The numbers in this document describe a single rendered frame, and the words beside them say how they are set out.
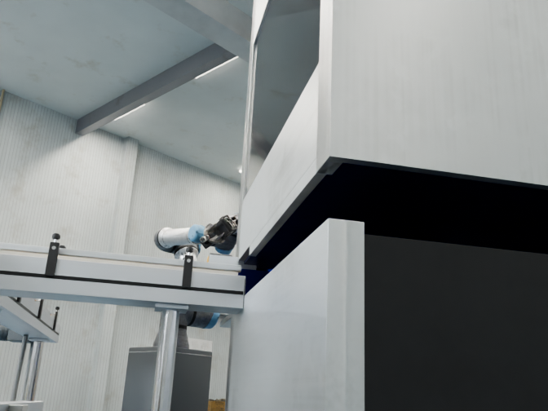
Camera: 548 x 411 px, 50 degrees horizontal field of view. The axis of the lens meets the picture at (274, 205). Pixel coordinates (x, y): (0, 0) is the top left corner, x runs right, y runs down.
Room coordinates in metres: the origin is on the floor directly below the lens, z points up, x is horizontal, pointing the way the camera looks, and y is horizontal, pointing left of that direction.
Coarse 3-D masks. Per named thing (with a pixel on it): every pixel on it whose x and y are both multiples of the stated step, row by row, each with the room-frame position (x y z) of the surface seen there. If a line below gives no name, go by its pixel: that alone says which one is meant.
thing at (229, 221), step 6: (222, 216) 2.22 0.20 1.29; (228, 216) 2.26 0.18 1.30; (234, 216) 2.30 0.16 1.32; (222, 222) 2.23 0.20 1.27; (228, 222) 2.23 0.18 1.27; (216, 228) 2.25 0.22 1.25; (222, 228) 2.24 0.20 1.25; (228, 228) 2.23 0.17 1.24; (234, 228) 2.24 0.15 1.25; (216, 234) 2.26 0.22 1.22; (228, 234) 2.28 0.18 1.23
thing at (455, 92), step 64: (256, 0) 1.79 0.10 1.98; (320, 0) 0.95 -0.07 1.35; (384, 0) 0.90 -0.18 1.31; (448, 0) 0.92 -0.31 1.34; (512, 0) 0.95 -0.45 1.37; (320, 64) 0.94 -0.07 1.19; (384, 64) 0.90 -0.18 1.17; (448, 64) 0.92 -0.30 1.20; (512, 64) 0.95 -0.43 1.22; (320, 128) 0.93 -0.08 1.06; (384, 128) 0.90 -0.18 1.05; (448, 128) 0.92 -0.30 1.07; (512, 128) 0.95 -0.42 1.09; (256, 192) 1.54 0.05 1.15
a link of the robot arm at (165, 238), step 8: (160, 232) 2.61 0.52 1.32; (168, 232) 2.57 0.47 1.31; (176, 232) 2.51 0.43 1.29; (184, 232) 2.45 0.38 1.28; (192, 232) 2.36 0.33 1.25; (200, 232) 2.35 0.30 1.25; (160, 240) 2.62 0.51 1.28; (168, 240) 2.57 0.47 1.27; (176, 240) 2.52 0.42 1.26; (184, 240) 2.46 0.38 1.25; (192, 240) 2.36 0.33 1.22; (160, 248) 2.69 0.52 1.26; (168, 248) 2.69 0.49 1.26
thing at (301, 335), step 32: (352, 224) 0.89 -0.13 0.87; (288, 256) 1.13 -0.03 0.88; (320, 256) 0.91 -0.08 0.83; (352, 256) 0.89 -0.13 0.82; (256, 288) 1.46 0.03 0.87; (288, 288) 1.12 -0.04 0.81; (320, 288) 0.91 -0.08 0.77; (352, 288) 0.89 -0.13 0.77; (256, 320) 1.43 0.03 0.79; (288, 320) 1.11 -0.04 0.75; (320, 320) 0.91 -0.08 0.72; (352, 320) 0.89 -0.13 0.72; (256, 352) 1.41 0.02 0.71; (288, 352) 1.10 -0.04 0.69; (320, 352) 0.90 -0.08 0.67; (352, 352) 0.89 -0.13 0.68; (256, 384) 1.39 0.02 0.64; (288, 384) 1.09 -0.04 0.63; (320, 384) 0.90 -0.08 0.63; (352, 384) 0.89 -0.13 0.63
